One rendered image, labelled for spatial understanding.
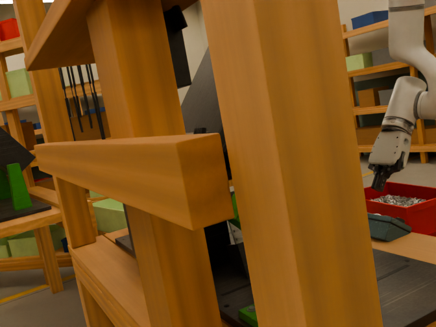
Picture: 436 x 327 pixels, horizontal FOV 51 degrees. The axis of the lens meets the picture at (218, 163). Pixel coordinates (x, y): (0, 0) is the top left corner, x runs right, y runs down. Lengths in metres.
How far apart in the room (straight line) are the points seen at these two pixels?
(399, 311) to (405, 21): 0.77
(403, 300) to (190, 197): 0.56
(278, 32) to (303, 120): 0.08
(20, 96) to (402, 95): 3.33
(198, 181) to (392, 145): 0.95
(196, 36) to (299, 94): 11.29
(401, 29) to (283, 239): 1.01
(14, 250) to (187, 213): 4.19
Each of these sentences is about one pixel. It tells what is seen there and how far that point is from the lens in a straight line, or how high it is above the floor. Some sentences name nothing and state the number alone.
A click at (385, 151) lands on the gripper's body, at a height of 1.09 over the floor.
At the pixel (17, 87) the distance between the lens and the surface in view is 4.22.
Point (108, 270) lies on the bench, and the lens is 1.42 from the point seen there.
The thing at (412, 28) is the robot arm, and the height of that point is 1.40.
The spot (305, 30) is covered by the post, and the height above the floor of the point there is 1.35.
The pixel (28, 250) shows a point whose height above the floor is 0.32.
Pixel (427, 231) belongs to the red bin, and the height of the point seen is 0.83.
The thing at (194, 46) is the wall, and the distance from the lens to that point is 11.59.
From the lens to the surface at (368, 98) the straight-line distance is 7.35.
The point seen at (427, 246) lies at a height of 0.90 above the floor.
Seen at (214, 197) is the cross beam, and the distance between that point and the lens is 0.46.
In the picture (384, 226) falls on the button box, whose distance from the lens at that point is 1.21.
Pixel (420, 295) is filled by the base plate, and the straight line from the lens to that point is 0.94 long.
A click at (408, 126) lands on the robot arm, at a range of 1.37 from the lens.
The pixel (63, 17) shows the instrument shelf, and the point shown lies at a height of 1.50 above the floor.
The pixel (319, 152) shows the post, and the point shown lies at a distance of 0.41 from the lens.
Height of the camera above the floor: 1.30
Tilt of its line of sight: 7 degrees down
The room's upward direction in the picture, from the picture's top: 10 degrees counter-clockwise
